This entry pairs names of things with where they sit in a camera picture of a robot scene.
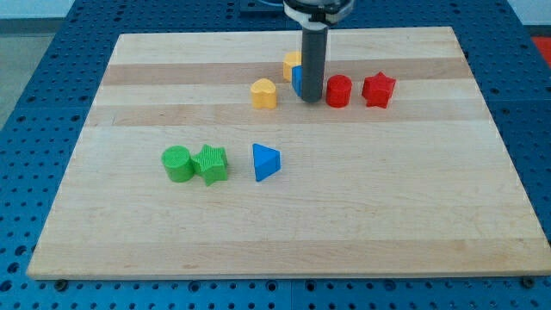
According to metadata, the blue block behind pusher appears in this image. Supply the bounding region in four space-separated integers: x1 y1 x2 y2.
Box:
291 65 302 97

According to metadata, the yellow heart block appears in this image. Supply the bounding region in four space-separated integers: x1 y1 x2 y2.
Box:
250 78 277 109

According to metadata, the green star block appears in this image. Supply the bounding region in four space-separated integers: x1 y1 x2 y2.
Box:
191 144 228 186

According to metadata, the wooden board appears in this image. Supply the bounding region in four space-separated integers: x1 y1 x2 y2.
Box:
28 27 550 280

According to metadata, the blue triangle block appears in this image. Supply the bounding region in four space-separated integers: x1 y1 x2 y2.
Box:
252 144 281 182

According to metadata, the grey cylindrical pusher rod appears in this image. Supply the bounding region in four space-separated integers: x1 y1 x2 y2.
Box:
301 28 328 102

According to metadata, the yellow block behind pusher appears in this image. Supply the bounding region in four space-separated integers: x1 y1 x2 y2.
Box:
282 51 301 82

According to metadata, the red cylinder block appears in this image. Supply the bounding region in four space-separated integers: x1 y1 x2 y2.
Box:
325 75 352 109

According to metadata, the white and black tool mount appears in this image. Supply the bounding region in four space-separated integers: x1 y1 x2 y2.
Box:
283 0 355 29

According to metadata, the green cylinder block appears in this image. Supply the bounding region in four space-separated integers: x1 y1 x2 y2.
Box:
161 146 195 183

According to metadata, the red star block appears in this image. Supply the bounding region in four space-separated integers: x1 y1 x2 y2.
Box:
362 71 396 109

